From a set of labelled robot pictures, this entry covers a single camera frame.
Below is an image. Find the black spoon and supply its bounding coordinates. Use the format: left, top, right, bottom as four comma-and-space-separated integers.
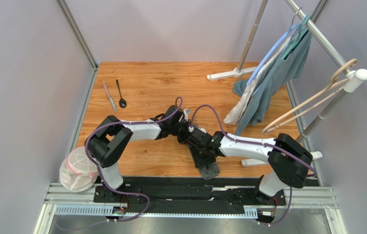
116, 80, 127, 108

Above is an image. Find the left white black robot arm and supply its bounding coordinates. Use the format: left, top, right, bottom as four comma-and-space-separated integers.
84, 105, 190, 193

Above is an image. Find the teal hanging garment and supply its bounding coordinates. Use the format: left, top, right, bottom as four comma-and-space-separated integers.
224, 27, 312, 136

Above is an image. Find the blue clothes hanger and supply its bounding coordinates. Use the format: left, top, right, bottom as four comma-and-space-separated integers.
246, 14, 311, 86

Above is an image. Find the metal clothes rack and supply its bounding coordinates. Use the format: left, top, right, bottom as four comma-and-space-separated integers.
206, 0, 367, 167

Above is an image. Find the pink handled knife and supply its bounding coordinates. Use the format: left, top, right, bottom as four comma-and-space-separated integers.
102, 82, 117, 114

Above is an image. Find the white mesh laundry bag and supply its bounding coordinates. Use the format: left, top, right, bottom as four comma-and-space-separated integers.
59, 146, 99, 193

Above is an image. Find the wooden clothes hanger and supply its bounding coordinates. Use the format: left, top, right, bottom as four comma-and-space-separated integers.
262, 58, 358, 134

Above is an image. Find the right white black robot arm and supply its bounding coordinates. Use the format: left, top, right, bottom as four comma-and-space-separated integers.
177, 128, 313, 196

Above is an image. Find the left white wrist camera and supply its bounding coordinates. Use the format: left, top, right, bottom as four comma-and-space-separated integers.
180, 108, 191, 121

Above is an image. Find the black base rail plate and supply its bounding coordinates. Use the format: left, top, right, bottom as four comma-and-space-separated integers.
93, 176, 287, 215

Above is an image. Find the grey stitched cloth napkin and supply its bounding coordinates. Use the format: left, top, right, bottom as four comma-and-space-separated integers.
188, 123, 221, 181

